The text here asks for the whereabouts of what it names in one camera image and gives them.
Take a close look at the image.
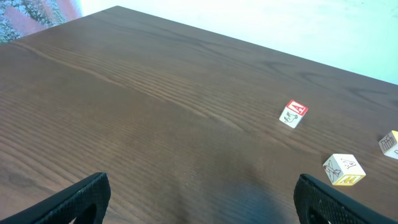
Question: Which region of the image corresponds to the yellow top letter block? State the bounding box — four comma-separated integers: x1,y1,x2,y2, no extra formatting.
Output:
379,130,398,159

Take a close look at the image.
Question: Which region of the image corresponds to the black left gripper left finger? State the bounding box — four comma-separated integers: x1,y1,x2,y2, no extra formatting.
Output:
1,172,111,224

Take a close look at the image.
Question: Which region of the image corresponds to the patterned pink blue carpet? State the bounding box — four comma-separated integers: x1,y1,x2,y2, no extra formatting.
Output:
1,0,83,44

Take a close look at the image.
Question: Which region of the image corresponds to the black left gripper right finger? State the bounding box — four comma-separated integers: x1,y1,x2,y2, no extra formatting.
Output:
294,174,397,224

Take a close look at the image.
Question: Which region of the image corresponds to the red letter A block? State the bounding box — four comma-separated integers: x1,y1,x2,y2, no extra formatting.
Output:
279,100,308,128

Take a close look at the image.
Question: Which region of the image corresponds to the yellow airplane picture block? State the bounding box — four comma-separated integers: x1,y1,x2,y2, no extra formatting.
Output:
322,154,366,186

